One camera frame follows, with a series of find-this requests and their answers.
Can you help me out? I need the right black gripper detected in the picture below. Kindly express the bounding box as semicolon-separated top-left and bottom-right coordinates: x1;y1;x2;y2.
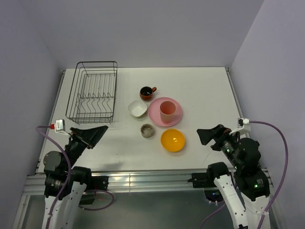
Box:
196;122;242;168

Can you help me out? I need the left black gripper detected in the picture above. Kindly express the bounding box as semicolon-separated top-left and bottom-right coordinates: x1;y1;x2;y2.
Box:
63;125;107;171

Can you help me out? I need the yellow ribbed bowl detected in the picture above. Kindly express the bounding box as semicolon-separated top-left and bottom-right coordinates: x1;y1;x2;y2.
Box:
161;129;185;153

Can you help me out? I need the white square bowl green outside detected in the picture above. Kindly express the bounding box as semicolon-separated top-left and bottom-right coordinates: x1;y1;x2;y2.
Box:
127;100;148;118

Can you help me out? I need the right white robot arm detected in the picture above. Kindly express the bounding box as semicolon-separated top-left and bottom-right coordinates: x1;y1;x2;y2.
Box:
196;125;270;229

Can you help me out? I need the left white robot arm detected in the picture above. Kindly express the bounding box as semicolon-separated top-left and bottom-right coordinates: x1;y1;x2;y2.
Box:
42;125;114;229

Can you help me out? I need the pink plastic cup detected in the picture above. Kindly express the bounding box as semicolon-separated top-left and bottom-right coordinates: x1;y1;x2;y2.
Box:
160;101;176;124

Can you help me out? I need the small grey speckled bowl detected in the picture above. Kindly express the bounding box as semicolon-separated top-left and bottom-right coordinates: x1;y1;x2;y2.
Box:
140;124;154;138

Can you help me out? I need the pink round plate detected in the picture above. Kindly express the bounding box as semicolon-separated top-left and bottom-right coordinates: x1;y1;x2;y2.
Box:
148;97;183;127

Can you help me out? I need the dark brown ceramic mug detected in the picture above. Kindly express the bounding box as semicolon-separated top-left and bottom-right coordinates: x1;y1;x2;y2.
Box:
140;86;157;101

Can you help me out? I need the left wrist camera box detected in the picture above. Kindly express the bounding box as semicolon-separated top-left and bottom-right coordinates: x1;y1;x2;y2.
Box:
50;119;65;134

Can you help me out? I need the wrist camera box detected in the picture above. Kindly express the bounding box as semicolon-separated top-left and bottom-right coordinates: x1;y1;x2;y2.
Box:
50;119;65;134
229;118;251;135

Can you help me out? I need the black wire dish rack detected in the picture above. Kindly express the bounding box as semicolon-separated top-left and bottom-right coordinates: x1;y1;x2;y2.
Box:
65;61;118;124

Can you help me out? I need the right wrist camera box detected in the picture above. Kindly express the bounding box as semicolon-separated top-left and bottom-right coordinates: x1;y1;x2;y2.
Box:
229;118;251;135

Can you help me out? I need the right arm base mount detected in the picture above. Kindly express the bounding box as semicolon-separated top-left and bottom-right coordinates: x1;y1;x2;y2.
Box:
187;173;215;188

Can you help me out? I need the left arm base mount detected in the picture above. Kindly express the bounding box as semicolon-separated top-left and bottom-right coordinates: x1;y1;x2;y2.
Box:
79;176;109;206

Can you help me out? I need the aluminium frame rail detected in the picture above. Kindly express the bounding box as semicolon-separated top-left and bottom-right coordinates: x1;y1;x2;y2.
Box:
22;168;272;196

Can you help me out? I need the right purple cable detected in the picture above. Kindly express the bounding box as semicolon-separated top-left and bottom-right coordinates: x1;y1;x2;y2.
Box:
199;120;289;229

